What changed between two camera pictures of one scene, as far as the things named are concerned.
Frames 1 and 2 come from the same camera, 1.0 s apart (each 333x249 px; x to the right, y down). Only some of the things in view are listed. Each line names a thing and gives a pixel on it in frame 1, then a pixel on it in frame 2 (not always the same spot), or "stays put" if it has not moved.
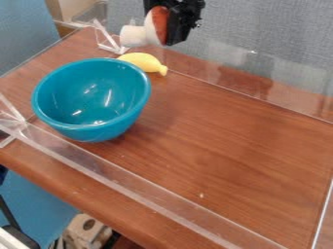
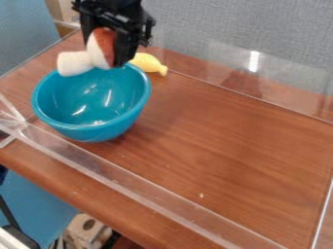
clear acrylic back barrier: x=279 y=65 stays put
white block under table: x=84 y=233 stays put
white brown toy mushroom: x=138 y=36 → x=76 y=62
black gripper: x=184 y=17 → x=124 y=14
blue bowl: x=92 y=98 stays put
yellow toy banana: x=147 y=62 stays put
